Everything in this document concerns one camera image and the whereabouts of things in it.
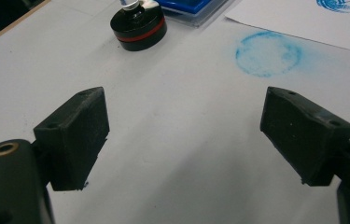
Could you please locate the blue ink pad case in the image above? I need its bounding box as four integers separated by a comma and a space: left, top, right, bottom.
155, 0, 231, 28

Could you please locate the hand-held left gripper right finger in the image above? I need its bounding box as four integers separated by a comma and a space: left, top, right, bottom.
259, 86, 350, 224

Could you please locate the white paper sheet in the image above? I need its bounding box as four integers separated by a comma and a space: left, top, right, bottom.
224, 0, 350, 56

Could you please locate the wooden table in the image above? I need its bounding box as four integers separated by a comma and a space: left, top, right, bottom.
0, 0, 52, 53

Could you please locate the black stamp with crystal knob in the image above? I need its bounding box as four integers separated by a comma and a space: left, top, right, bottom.
109, 0, 168, 52

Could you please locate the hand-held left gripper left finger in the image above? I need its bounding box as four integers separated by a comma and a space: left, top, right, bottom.
0, 86, 111, 224

